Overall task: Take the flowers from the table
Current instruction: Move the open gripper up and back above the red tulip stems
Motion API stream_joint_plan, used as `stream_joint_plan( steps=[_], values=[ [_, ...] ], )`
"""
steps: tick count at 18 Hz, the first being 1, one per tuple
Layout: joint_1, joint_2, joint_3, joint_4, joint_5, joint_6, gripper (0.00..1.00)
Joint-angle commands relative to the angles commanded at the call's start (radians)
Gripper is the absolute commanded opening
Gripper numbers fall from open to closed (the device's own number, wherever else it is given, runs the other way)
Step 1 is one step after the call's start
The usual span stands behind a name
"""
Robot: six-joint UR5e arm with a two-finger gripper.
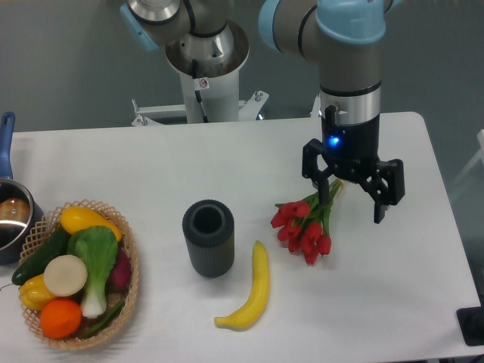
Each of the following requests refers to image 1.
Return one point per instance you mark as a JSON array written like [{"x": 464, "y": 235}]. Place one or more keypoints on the white round radish slice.
[{"x": 65, "y": 275}]

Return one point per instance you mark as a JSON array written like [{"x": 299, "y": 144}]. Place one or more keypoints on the dark grey ribbed vase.
[{"x": 208, "y": 228}]

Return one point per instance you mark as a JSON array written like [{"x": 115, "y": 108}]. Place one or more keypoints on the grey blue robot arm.
[{"x": 342, "y": 38}]

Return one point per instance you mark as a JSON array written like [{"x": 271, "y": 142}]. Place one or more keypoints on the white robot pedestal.
[{"x": 208, "y": 69}]

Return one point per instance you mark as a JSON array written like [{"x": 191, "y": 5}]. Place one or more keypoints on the purple sweet potato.
[{"x": 121, "y": 272}]

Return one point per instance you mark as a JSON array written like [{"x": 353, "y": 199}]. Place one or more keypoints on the blue saucepan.
[{"x": 19, "y": 211}]

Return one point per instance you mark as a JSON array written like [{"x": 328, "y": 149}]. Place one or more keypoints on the yellow banana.
[{"x": 251, "y": 311}]

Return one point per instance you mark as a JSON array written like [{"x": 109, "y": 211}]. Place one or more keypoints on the red tulip bouquet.
[{"x": 304, "y": 225}]

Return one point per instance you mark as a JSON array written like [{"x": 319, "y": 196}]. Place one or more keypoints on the green cucumber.
[{"x": 36, "y": 264}]

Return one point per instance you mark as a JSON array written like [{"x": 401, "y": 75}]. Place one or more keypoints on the orange fruit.
[{"x": 60, "y": 318}]

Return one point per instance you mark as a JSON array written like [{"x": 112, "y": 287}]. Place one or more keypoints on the woven wicker basket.
[{"x": 39, "y": 234}]

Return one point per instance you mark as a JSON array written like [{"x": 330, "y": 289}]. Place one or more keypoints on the black device at edge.
[{"x": 471, "y": 324}]

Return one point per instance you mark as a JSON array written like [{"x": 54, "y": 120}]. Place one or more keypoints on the white frame at right edge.
[{"x": 463, "y": 180}]

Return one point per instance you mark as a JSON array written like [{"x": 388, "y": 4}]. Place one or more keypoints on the yellow bell pepper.
[{"x": 34, "y": 294}]

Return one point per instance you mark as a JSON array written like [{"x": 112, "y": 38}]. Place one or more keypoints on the green bean pod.
[{"x": 105, "y": 321}]

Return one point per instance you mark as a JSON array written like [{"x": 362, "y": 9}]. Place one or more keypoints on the green bok choy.
[{"x": 97, "y": 247}]

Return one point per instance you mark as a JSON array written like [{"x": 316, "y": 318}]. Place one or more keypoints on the yellow squash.
[{"x": 77, "y": 218}]

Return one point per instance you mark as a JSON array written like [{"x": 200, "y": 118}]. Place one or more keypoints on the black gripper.
[{"x": 350, "y": 153}]

